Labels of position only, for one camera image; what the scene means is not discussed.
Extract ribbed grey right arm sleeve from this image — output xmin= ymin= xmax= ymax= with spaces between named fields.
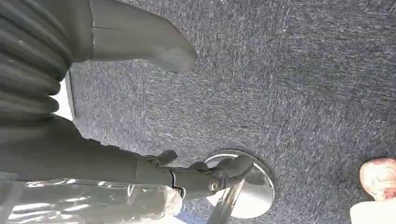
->
xmin=0 ymin=0 xmax=73 ymax=124

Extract person's pink white shoe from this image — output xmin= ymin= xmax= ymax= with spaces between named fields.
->
xmin=359 ymin=157 xmax=396 ymax=202

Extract chrome round stand base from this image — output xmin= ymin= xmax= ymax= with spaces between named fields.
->
xmin=202 ymin=150 xmax=276 ymax=224

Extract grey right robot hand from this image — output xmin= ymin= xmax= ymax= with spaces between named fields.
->
xmin=0 ymin=0 xmax=255 ymax=201

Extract white desk panel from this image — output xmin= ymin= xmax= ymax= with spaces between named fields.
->
xmin=50 ymin=70 xmax=76 ymax=122

